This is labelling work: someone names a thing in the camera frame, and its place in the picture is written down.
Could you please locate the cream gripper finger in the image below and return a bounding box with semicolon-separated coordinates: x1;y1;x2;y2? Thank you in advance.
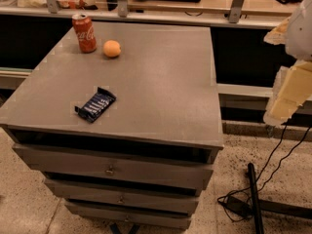
263;18;290;45
263;60;312;126

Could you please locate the red coke can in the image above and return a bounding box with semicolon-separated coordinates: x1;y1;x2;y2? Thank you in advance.
72;14;97;53

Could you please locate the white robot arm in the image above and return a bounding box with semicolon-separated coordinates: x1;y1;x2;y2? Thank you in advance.
263;0;312;126

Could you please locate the black power adapter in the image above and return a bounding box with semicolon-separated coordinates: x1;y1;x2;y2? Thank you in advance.
225;196;253;217

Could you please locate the top grey drawer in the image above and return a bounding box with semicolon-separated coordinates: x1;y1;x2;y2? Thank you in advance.
13;144;213;191

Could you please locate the grey drawer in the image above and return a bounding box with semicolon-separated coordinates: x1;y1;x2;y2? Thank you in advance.
64;201;191;230
13;144;213;191
44;178;199;215

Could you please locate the black stand base bar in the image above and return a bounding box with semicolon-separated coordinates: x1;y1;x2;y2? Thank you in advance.
248;163;264;234

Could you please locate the middle grey drawer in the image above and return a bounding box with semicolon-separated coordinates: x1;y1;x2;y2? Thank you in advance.
44;178;199;215

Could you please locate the orange fruit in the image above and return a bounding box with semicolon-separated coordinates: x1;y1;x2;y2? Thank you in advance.
102;40;121;58

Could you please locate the grey drawer cabinet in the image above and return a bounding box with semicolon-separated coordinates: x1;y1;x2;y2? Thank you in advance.
1;22;223;218

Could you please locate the bottom grey drawer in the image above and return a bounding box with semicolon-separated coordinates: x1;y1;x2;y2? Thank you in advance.
64;201;191;230

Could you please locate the blue snack bar wrapper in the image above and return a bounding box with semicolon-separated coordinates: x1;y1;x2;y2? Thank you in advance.
75;88;117;123

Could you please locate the right metal railing bracket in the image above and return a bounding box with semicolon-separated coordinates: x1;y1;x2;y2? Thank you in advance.
228;0;245;23

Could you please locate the black cable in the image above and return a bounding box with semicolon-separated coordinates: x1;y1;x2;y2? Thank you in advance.
216;124;312;223

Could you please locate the middle metal railing bracket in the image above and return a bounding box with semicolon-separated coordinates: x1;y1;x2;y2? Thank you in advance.
117;0;128;18

